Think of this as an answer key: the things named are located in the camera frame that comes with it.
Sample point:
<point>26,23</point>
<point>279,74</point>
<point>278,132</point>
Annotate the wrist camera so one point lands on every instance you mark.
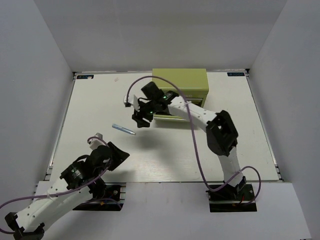
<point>96,141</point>
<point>131,101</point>

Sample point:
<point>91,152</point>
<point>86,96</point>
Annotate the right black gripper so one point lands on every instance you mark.
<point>141,115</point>

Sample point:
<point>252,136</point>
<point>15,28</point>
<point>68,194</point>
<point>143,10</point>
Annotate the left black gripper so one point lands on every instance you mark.
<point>120,156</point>

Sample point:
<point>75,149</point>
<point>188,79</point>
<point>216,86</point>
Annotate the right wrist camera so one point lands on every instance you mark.
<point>131,101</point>

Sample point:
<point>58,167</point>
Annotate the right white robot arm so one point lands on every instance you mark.
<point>221,133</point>

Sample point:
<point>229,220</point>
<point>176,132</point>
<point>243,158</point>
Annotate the blue label sticker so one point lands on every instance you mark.
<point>235,74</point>
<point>85,77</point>

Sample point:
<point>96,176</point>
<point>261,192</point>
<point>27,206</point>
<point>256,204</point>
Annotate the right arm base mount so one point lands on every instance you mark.
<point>223,201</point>

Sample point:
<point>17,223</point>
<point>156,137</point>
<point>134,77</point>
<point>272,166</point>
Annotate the right blue label sticker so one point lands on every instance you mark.
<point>235,74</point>

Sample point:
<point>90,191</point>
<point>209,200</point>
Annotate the left blue label sticker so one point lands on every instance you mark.
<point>85,77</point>

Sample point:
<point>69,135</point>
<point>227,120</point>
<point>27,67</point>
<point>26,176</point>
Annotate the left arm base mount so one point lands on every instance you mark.
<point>112,201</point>

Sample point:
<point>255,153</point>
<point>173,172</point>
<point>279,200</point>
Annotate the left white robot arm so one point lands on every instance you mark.
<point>79,183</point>

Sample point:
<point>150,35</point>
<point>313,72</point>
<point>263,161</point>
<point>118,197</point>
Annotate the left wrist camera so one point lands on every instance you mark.
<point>96,141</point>

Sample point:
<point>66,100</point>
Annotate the green metal drawer cabinet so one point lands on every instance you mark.
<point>193,82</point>

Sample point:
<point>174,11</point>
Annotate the clear blue pen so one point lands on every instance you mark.
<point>123,129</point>

